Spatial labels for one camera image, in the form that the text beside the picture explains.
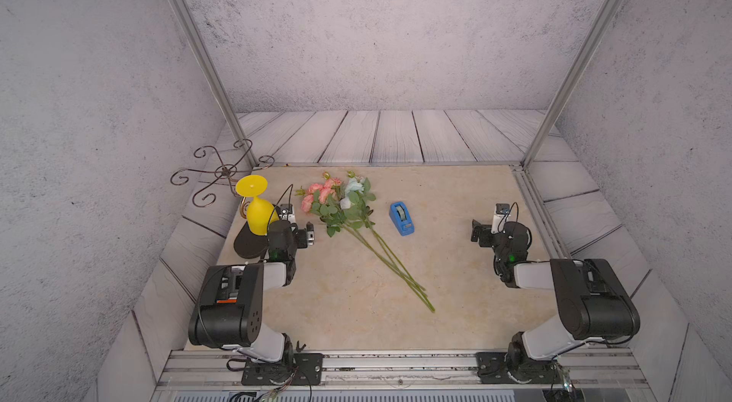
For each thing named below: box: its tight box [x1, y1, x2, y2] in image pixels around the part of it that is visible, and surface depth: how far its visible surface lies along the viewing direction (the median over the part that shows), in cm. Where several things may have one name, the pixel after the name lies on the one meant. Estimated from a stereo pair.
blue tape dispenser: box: [388, 201, 415, 237], surface depth 101 cm
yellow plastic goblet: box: [236, 174, 280, 237], surface depth 74 cm
